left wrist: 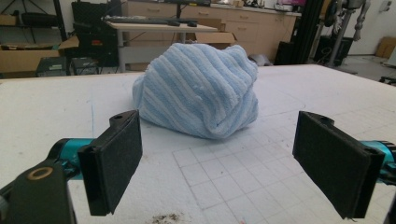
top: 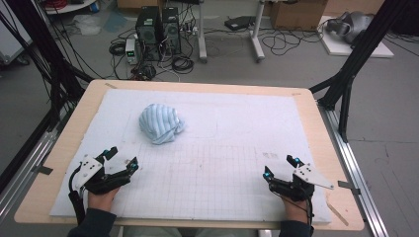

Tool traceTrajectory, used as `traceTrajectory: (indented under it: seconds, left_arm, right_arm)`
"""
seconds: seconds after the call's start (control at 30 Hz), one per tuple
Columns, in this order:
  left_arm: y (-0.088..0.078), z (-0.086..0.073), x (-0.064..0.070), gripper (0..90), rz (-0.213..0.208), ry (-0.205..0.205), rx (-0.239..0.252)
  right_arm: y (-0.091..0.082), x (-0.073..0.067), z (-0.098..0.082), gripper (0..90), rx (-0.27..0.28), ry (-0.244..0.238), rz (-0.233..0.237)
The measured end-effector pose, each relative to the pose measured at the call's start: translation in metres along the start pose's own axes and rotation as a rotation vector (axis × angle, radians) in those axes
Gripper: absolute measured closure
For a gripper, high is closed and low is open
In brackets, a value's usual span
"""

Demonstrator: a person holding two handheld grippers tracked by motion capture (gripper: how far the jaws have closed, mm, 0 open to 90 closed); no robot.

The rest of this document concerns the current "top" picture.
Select black tape piece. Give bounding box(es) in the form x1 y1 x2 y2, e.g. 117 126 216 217
33 165 53 176
338 180 361 196

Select white foam mat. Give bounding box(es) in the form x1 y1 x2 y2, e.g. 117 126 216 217
48 88 333 225

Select thin wooden strip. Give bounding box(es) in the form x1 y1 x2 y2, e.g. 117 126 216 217
325 200 350 227

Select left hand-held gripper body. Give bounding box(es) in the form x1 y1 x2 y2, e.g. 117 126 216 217
70 154 132 196

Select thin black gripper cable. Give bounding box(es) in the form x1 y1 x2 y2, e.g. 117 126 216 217
303 197 314 228

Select person's left hand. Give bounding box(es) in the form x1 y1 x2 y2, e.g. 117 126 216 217
87 187 122 211

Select person's right hand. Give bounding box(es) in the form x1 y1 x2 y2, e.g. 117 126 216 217
281 196 312 224

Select white floor board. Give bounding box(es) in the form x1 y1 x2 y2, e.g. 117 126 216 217
317 15 394 59

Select white power supply unit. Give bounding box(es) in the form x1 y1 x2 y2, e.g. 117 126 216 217
125 38 139 65

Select flat black device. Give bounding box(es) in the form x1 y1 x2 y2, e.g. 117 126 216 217
224 15 256 32

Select blue striped towel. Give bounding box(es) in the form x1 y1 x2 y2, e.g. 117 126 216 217
137 103 187 146

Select black frame post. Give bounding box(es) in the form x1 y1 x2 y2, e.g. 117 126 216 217
309 0 414 143
6 0 95 132

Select looped black floor cable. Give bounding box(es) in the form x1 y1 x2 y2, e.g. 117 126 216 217
261 29 324 56

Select aluminium rail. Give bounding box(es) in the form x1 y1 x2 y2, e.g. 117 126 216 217
317 102 391 237
0 107 73 225

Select round white table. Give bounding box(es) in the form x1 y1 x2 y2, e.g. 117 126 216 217
43 0 98 16

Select large black computer tower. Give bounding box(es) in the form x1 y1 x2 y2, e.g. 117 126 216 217
135 5 162 62

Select coiled black cable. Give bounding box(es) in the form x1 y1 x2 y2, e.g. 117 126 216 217
171 55 196 75

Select slim black computer tower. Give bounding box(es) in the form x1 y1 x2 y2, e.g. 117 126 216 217
161 6 182 55

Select cardboard box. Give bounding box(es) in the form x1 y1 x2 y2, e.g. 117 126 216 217
270 0 329 32

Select grey helmet-like device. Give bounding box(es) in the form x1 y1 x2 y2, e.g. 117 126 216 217
325 10 376 44

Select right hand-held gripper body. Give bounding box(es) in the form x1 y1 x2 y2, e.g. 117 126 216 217
268 163 335 202

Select white table frame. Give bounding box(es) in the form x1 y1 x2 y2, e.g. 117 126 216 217
197 0 266 63

